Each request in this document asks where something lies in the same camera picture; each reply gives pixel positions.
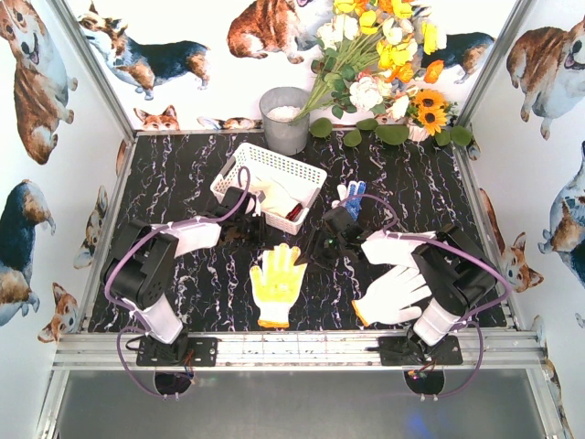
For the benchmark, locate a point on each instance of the blue dotted work glove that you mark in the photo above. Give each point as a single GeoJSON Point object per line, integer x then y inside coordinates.
{"type": "Point", "coordinates": [351, 193]}

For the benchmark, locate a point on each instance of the grey metal bucket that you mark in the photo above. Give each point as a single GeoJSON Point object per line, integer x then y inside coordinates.
{"type": "Point", "coordinates": [285, 126]}

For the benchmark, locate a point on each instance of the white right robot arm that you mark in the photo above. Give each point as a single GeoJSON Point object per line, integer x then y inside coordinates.
{"type": "Point", "coordinates": [434, 279]}

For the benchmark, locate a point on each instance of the orange dotted work glove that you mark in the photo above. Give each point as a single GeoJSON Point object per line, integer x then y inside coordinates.
{"type": "Point", "coordinates": [276, 284]}

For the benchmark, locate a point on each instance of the cream knit glove red cuff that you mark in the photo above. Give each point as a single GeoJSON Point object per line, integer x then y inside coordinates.
{"type": "Point", "coordinates": [289, 210]}

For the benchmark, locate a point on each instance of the aluminium front rail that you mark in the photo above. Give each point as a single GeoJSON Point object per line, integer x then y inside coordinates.
{"type": "Point", "coordinates": [493, 348]}

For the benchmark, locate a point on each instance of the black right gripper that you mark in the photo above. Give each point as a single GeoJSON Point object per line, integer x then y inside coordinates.
{"type": "Point", "coordinates": [326, 247]}

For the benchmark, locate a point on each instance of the white plastic storage basket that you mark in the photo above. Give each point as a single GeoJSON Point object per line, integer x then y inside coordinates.
{"type": "Point", "coordinates": [286, 188]}

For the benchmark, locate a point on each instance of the white cotton glove orange cuff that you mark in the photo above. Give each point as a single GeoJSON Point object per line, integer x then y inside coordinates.
{"type": "Point", "coordinates": [391, 299]}

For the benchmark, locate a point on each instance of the artificial flower bouquet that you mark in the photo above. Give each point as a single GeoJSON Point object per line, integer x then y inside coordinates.
{"type": "Point", "coordinates": [383, 57]}

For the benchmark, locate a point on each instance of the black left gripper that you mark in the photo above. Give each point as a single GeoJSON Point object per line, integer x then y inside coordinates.
{"type": "Point", "coordinates": [249, 224]}

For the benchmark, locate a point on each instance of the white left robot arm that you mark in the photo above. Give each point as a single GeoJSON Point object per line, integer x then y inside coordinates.
{"type": "Point", "coordinates": [139, 267]}

